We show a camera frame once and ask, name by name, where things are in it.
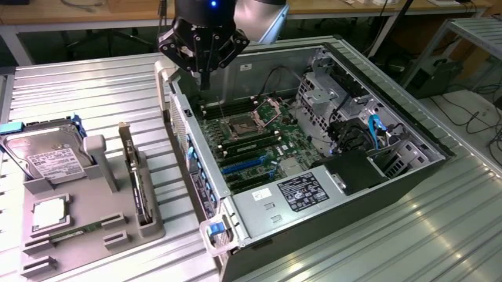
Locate blue expansion slot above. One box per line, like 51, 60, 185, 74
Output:
221, 156, 266, 174

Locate silver disk bay cage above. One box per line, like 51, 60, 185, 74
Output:
296, 48, 380, 120

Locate silver CPU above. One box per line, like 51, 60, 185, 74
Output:
31, 200, 69, 229

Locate green RAM stick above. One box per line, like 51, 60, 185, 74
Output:
47, 221, 106, 241

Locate open black PC case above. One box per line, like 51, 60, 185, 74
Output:
154, 34, 453, 282

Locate installed black RAM stick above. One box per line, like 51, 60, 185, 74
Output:
222, 139, 277, 157

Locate grey metal shelf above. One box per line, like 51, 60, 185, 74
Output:
401, 16, 502, 89

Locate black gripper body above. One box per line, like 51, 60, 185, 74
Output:
174, 0, 237, 33

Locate silver power supply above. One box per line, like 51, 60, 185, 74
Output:
230, 167, 349, 239

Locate grey parts rack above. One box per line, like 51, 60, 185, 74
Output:
19, 134, 168, 280

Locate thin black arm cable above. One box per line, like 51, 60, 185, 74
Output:
157, 0, 168, 38

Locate black looped wire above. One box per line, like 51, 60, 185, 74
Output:
262, 65, 308, 95

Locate metal socket cover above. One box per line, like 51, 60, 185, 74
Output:
253, 98, 285, 125

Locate CPU socket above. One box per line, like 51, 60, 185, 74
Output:
222, 115, 257, 139

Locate blue disk caddy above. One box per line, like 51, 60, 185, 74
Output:
0, 114, 89, 142

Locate black box on floor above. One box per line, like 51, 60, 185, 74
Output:
411, 58, 465, 100

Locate black floor cables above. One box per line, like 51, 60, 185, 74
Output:
441, 84, 502, 149

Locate silver hard disk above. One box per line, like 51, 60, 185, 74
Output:
2, 123, 98, 185

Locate black expansion slot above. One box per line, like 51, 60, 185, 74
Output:
230, 173, 277, 192

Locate green motherboard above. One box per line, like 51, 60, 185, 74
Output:
197, 93, 329, 197

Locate blue SATA wire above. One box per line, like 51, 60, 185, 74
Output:
368, 113, 385, 151

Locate graphics card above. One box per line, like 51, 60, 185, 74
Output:
118, 121, 156, 227

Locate wooden desk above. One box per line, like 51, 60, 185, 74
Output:
0, 0, 492, 66

